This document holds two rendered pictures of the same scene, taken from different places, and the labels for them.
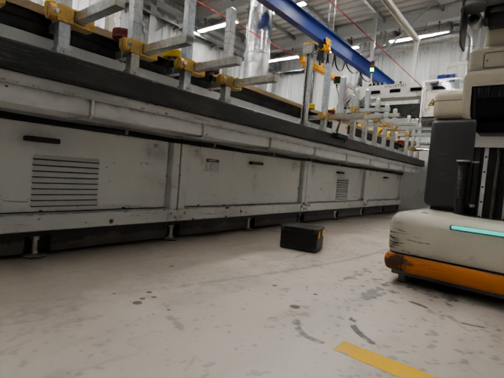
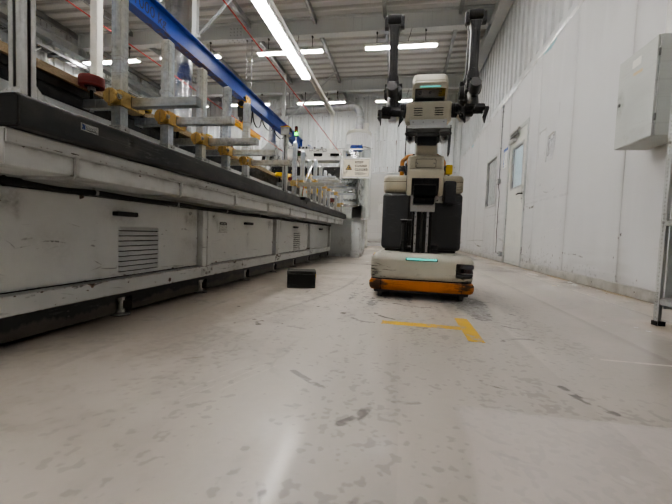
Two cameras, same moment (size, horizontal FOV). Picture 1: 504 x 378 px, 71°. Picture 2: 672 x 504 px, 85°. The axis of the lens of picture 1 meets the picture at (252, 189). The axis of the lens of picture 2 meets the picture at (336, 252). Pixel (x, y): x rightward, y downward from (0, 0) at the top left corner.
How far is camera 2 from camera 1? 89 cm
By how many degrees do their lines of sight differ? 28
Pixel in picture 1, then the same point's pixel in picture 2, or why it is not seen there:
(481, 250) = (422, 269)
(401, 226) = (379, 261)
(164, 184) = (196, 245)
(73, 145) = (142, 217)
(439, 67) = (338, 131)
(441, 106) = (388, 185)
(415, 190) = (339, 238)
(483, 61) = (415, 163)
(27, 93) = (150, 180)
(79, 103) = (175, 185)
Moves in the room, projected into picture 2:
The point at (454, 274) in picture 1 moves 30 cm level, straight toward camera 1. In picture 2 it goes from (409, 285) to (418, 293)
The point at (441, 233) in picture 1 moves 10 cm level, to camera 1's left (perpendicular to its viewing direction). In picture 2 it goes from (401, 263) to (388, 263)
